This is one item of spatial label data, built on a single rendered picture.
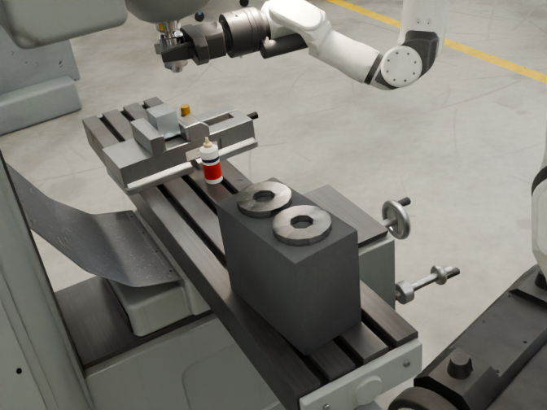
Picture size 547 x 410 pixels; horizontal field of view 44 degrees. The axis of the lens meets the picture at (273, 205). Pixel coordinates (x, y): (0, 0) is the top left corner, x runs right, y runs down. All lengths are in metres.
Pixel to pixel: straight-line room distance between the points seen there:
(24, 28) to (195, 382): 0.87
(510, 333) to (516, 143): 2.05
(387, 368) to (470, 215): 1.93
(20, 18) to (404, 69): 0.69
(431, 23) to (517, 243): 1.61
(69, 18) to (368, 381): 0.74
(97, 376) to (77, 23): 0.71
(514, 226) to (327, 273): 1.97
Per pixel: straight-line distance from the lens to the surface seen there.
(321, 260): 0.98
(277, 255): 0.99
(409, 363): 1.11
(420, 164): 3.32
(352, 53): 1.36
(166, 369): 1.53
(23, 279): 1.24
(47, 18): 1.15
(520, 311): 1.63
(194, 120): 1.58
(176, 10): 1.26
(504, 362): 1.52
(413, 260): 2.70
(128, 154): 1.58
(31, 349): 1.31
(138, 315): 1.42
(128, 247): 1.49
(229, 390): 1.67
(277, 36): 1.38
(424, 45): 1.33
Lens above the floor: 1.68
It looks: 33 degrees down
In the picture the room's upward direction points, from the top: 7 degrees counter-clockwise
